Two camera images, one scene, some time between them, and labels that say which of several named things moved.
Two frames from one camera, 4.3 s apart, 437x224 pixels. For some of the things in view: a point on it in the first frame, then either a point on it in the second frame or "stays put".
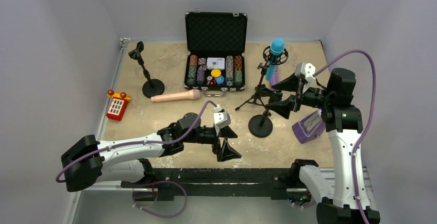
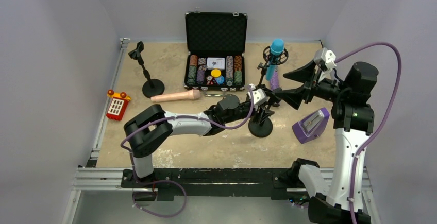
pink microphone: (193, 94) stays put
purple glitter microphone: (274, 79) stays put
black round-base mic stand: (261, 125) stays put
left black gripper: (218, 139) -> (267, 97)
